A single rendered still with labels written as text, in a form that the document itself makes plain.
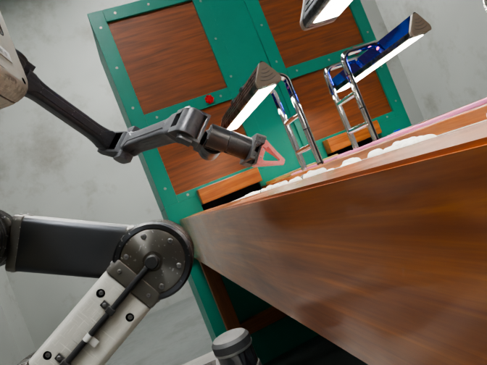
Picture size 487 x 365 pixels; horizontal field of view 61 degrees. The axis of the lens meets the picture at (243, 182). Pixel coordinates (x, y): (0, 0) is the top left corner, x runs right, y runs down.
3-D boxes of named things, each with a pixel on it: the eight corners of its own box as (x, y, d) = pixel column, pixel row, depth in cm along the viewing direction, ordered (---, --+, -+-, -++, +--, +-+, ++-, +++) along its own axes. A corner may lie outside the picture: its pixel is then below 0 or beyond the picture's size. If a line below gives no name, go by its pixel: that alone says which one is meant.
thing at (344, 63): (386, 164, 149) (339, 50, 150) (359, 171, 169) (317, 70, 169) (427, 146, 154) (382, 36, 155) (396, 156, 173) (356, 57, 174)
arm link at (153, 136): (108, 156, 128) (123, 127, 131) (124, 166, 131) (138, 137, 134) (177, 135, 94) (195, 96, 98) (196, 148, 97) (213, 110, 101)
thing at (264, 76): (258, 87, 119) (248, 64, 119) (220, 135, 180) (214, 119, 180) (282, 79, 121) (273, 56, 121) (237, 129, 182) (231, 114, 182)
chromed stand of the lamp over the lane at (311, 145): (289, 206, 139) (240, 82, 140) (272, 208, 159) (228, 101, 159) (337, 185, 144) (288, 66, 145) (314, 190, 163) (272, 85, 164)
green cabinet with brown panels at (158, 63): (164, 208, 186) (86, 13, 188) (160, 212, 240) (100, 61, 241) (406, 112, 220) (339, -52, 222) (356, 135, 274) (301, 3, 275)
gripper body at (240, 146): (252, 143, 108) (226, 133, 107) (264, 135, 99) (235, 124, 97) (245, 166, 107) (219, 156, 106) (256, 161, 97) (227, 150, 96)
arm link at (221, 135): (203, 139, 97) (209, 118, 98) (197, 148, 103) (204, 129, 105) (230, 149, 98) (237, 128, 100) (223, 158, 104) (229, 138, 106)
